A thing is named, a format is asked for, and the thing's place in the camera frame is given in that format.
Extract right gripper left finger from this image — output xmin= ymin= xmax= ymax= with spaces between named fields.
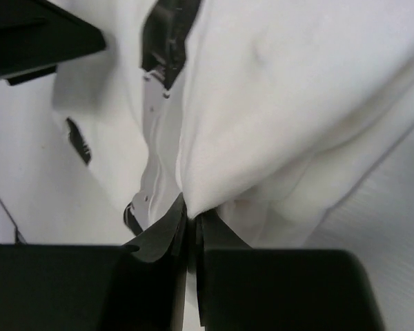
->
xmin=0 ymin=197 xmax=186 ymax=330

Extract white t shirt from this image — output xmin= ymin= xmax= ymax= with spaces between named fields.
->
xmin=0 ymin=1 xmax=414 ymax=246

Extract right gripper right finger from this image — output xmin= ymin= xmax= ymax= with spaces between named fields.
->
xmin=194 ymin=210 xmax=385 ymax=330

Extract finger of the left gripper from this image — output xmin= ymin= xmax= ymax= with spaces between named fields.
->
xmin=0 ymin=1 xmax=106 ymax=86

